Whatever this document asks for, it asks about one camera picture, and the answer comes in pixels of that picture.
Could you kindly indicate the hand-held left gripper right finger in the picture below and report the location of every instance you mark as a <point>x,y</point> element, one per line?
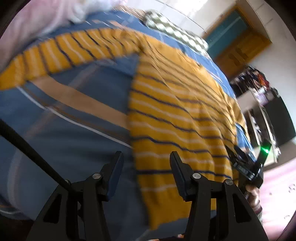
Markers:
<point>178,172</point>

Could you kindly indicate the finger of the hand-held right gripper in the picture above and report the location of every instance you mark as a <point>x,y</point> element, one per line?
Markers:
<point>240,154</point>

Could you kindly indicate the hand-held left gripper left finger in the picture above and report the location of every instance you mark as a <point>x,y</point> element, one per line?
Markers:
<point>115,172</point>

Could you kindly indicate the yellow striped sweater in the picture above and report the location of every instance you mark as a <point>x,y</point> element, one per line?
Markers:
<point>173,115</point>

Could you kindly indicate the person's right hand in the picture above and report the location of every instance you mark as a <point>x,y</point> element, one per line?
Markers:
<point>253,197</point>

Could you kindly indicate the white cabinet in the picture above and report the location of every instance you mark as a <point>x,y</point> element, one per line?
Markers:
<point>254,125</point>

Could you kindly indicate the black television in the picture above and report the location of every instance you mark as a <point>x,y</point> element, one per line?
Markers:
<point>283,120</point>

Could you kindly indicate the blue patterned bed sheet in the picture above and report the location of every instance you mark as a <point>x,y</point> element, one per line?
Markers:
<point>69,139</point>

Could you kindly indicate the cluttered white shelf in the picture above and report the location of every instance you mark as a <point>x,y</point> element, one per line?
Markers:
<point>252,78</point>

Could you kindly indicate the wooden door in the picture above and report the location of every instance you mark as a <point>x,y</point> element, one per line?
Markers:
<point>242,53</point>

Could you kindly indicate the teal curtain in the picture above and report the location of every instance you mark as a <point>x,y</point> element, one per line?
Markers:
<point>224,30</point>

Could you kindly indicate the green bolster pillow white pattern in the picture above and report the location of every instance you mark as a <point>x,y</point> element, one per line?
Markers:
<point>175,30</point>

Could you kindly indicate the white padded headboard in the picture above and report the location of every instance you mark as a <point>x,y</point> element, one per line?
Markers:
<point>185,14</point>

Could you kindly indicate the woven straw mat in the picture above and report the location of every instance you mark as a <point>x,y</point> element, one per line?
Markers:
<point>134,12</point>

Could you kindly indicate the pink floral blanket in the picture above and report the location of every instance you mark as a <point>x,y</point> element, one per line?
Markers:
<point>34,18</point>

